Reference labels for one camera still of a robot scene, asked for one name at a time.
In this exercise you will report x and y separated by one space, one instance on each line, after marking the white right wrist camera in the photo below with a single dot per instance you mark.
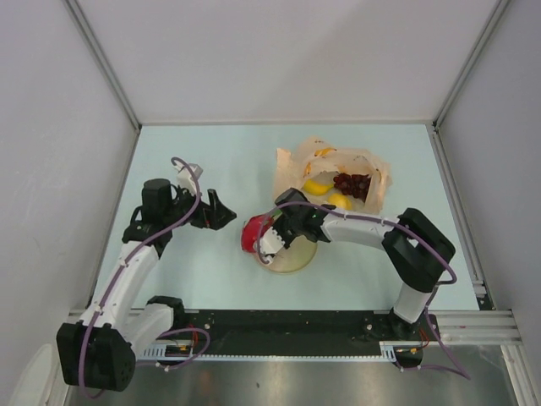
267 246

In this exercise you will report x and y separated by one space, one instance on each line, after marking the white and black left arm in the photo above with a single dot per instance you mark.
101 348

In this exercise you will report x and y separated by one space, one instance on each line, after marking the aluminium right corner post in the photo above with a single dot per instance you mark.
489 28

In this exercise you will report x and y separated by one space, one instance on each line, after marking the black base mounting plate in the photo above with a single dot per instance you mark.
409 354

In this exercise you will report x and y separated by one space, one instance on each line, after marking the aluminium corner post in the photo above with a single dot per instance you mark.
96 50
489 28

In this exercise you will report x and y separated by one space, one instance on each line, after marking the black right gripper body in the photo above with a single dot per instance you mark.
288 229

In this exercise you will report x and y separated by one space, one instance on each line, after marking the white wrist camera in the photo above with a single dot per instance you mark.
267 246
188 176

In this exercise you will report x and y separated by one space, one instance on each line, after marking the yellow fake banana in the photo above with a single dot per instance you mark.
315 188

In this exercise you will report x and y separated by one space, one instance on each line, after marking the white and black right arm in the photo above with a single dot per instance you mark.
420 253

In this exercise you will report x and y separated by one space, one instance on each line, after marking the dark red fake fruit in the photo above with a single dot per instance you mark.
355 185

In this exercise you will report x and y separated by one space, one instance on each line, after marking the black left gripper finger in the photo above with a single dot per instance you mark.
200 216
218 214

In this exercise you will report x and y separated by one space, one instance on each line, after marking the aluminium right side rail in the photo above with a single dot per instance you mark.
469 249

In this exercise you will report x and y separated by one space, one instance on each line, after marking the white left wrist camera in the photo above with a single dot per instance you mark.
188 176

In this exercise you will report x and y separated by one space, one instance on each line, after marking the white slotted cable duct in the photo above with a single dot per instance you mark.
262 347

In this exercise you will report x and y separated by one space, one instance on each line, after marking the orange fake fruit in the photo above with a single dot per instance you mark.
340 201

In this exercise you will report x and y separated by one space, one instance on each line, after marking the translucent banana-print plastic bag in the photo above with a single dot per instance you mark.
320 161

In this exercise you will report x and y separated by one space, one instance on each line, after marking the aluminium left corner post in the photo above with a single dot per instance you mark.
96 50

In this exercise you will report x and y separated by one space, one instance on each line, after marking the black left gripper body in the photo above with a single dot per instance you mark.
178 208

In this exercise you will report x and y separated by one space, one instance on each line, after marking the cream plate with leaf motif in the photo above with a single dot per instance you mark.
300 253

